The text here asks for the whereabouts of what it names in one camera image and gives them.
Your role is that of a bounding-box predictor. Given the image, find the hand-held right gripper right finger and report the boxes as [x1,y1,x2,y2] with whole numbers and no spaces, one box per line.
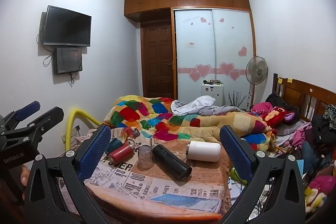
[219,125,306,224]

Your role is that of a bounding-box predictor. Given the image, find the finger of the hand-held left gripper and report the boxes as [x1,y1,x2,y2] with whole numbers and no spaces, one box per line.
[0,101,41,135]
[0,106,65,147]

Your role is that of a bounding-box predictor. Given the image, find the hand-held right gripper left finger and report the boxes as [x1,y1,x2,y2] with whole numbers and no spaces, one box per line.
[23,124,116,224]

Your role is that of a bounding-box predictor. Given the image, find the dark green cup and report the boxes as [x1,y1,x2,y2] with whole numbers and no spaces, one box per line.
[105,138,124,155]

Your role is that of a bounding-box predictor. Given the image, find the red cup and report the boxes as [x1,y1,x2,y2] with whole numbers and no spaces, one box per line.
[109,143,136,164]

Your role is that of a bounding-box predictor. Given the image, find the white cup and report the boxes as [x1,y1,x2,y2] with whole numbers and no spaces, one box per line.
[187,140,221,161]

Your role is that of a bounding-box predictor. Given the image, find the clear glass cup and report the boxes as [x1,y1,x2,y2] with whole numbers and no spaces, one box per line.
[137,145,155,170]

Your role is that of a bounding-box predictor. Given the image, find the black cup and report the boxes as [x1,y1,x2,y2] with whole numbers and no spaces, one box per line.
[152,144,193,180]

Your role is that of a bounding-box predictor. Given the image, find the person's left hand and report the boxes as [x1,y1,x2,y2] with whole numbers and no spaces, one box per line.
[20,164,30,201]

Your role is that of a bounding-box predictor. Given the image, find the yellow tube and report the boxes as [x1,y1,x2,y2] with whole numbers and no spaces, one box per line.
[65,108,101,151]

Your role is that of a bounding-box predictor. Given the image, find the colourful patchwork quilt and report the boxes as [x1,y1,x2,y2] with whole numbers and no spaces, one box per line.
[102,94,276,151]

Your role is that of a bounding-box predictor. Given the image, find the dried branches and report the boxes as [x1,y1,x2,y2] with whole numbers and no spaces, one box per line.
[228,91,248,109]

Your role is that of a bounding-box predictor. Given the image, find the red plush toy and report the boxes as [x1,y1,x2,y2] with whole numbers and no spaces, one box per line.
[261,106,298,130]

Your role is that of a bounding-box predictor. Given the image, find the grey blanket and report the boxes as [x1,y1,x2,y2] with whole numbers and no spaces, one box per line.
[171,95,252,117]

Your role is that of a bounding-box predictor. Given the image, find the white appliance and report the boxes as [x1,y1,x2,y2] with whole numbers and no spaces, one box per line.
[201,80,225,106]

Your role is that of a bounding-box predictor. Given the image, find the black bag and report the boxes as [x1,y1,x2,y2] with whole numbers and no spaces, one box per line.
[265,92,289,109]

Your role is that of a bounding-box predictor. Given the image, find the newspaper print table cloth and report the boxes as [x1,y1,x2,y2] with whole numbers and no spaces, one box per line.
[59,127,233,222]

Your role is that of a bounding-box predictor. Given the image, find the pile of clothes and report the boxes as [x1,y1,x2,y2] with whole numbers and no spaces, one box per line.
[273,105,336,214]

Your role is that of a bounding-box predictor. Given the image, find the standing fan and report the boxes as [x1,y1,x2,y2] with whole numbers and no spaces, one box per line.
[245,56,268,110]

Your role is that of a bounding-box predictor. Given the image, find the wooden headboard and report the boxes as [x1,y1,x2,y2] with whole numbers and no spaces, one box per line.
[272,73,336,122]

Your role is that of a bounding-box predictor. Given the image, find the yellow pink plush toy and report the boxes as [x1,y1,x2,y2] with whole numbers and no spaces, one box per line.
[304,169,334,214]

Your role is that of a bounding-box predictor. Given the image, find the sliding wardrobe with heart stickers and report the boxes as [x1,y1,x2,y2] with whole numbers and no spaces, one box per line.
[172,7,256,109]

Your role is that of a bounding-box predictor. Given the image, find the brown wooden door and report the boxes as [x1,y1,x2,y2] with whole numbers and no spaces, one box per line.
[141,21,175,100]

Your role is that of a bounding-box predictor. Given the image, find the small wall-mounted monitor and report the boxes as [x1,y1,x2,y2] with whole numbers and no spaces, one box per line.
[53,47,83,75]

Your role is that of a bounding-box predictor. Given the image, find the wall-mounted black television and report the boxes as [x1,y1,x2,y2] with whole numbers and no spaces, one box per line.
[43,5,92,47]

